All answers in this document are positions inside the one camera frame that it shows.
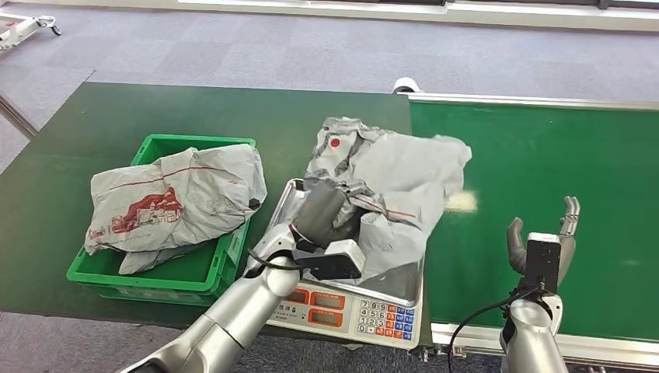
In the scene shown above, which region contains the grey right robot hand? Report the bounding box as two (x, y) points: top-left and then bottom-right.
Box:
(506, 194), (582, 288)

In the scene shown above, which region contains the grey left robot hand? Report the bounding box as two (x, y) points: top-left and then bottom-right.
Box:
(292, 177), (373, 249)

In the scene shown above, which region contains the grey package with black lettering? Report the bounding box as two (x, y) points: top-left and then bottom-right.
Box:
(302, 116), (473, 283)

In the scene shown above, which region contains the green conveyor belt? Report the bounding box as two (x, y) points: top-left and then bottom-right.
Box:
(409, 100), (659, 343)

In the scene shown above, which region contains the grey package with red print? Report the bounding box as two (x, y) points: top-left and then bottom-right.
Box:
(83, 143), (269, 257)

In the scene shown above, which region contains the white conveyor roller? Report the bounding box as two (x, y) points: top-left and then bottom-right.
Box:
(392, 76), (425, 96)

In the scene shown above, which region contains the small plain grey package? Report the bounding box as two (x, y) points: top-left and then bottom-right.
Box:
(117, 242), (210, 277)

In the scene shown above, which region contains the steel scale tray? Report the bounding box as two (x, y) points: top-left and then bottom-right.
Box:
(267, 178), (427, 309)

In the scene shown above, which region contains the white electronic scale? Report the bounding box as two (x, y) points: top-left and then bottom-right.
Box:
(265, 280), (424, 351)

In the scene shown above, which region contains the green plastic bin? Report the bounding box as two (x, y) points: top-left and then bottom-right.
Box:
(65, 134), (257, 308)

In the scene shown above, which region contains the dark metal bar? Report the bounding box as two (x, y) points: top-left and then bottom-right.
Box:
(0, 95), (39, 139)

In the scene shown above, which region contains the white wheeled cart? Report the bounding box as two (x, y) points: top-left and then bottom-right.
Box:
(0, 13), (62, 52)

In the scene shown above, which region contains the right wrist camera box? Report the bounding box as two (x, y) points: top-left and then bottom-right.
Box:
(520, 232), (563, 295)

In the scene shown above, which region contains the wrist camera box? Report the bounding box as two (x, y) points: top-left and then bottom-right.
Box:
(520, 232), (563, 295)
(297, 239), (367, 282)

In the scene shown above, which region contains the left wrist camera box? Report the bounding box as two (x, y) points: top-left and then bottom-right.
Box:
(297, 239), (367, 282)

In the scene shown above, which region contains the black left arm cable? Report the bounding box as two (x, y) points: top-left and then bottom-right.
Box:
(248, 249), (305, 272)

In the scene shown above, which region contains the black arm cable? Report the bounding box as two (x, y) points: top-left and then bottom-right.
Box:
(248, 249), (305, 272)
(446, 287), (541, 373)

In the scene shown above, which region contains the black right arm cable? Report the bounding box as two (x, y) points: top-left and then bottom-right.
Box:
(446, 287), (541, 373)

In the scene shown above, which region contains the silver conveyor frame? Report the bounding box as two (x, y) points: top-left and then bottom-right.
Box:
(395, 91), (659, 371)

